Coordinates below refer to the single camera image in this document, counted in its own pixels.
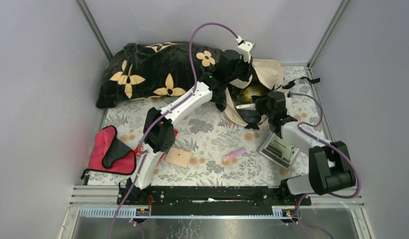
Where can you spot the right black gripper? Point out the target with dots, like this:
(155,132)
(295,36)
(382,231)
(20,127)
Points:
(259,100)

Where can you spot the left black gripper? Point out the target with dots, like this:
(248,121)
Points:
(239,65)

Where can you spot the green forest cover book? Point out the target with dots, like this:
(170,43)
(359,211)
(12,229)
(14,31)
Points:
(245,96)

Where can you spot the beige canvas student bag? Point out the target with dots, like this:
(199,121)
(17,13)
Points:
(268,73)

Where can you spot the grey photo cover book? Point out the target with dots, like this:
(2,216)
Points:
(279,151)

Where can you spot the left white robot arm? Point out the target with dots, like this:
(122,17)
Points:
(158,133)

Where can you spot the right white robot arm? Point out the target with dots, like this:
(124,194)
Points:
(329,166)

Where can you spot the pink glue stick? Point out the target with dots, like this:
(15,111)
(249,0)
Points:
(234,154)

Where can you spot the floral patterned table mat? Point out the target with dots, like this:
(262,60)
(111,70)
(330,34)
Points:
(209,136)

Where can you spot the black floral pillow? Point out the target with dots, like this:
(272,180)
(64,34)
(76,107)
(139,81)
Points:
(140,71)

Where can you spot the tan wooden square block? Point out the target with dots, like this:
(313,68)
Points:
(178,157)

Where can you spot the red treehouse book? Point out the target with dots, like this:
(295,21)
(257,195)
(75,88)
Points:
(138,155)

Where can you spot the red and black pouch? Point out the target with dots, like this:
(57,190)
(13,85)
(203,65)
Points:
(110,154)

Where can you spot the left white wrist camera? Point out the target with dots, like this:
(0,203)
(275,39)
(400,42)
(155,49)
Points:
(245,48)

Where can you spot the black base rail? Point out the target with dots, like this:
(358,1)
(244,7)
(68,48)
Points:
(210,201)

